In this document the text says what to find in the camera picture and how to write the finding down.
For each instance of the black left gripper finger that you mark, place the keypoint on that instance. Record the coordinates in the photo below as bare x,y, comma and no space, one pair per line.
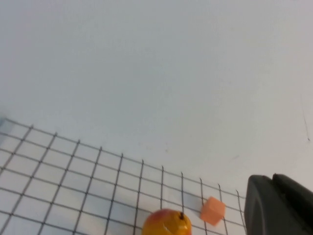
274,210

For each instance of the orange foam cube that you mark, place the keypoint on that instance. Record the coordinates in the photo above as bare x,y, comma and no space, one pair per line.
212,210

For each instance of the yellow-orange toy pear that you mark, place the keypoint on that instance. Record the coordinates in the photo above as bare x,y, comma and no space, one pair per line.
166,224

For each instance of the white black-grid table mat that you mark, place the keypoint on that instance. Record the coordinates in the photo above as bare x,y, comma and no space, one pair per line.
73,183

